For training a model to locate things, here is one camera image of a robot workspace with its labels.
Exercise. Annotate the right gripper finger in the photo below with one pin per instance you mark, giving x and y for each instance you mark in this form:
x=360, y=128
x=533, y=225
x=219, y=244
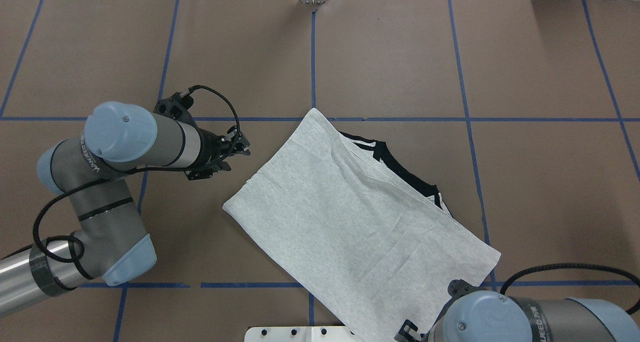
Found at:
x=408, y=332

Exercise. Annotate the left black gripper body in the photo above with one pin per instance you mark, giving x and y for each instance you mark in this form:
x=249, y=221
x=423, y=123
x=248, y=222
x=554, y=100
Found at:
x=209, y=148

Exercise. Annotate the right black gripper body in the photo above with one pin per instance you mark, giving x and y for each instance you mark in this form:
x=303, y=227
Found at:
x=408, y=329

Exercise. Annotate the grey cartoon print t-shirt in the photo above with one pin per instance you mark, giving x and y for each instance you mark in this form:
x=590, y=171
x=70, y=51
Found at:
x=370, y=248

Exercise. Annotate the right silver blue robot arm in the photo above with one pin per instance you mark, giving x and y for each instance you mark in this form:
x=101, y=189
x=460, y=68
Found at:
x=490, y=316

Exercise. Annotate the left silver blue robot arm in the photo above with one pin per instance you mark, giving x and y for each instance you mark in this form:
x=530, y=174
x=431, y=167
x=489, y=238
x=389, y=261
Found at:
x=92, y=227

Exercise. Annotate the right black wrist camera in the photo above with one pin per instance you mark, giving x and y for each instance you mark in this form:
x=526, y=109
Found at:
x=459, y=288

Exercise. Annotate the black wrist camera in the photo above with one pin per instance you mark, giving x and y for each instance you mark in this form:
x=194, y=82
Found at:
x=459, y=288
x=176, y=107

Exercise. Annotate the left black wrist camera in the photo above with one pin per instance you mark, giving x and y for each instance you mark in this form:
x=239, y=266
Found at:
x=176, y=107

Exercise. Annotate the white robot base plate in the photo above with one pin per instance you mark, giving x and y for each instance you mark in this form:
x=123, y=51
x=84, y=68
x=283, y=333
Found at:
x=300, y=333

